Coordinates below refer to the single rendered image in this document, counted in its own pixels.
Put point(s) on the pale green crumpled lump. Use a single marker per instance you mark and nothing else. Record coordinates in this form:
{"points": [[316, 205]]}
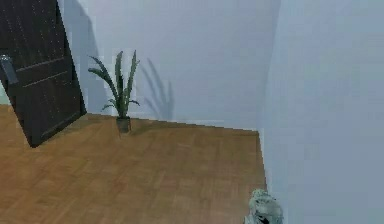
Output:
{"points": [[264, 208]]}

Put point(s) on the green potted house plant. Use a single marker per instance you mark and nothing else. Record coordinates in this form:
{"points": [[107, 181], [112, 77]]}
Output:
{"points": [[122, 96]]}

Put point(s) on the dark brown room door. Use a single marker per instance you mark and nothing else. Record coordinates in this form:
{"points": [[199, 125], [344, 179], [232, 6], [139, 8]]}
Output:
{"points": [[40, 76]]}

